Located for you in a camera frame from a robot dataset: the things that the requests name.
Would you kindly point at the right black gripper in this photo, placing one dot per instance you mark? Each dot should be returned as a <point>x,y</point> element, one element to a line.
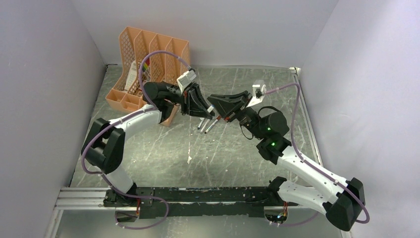
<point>225,105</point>

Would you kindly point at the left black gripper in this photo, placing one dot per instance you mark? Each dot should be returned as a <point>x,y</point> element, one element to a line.
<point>193,103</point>

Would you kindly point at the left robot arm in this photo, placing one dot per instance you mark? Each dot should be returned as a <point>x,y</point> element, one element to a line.
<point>104,145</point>

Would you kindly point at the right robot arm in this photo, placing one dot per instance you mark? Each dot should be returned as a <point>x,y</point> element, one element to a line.
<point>341,200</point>

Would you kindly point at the coloured markers in organizer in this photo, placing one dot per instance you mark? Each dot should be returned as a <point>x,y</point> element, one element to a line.
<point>145,67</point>

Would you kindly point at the orange plastic file organizer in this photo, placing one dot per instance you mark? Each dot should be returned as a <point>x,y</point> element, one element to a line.
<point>135,44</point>

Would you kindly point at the white paper booklet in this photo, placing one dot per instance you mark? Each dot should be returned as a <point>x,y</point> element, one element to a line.
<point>131,76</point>

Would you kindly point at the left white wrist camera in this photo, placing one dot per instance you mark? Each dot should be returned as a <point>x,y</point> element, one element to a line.
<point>186,79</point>

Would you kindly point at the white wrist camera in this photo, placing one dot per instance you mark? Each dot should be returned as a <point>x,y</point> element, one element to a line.
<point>186,79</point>
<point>258,91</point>

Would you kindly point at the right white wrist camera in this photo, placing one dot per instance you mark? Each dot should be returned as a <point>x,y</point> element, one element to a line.
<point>258,91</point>

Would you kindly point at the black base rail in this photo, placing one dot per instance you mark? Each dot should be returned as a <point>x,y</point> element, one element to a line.
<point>152,207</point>

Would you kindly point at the aluminium frame rail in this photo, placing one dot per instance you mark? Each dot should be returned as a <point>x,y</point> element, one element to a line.
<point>92,198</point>

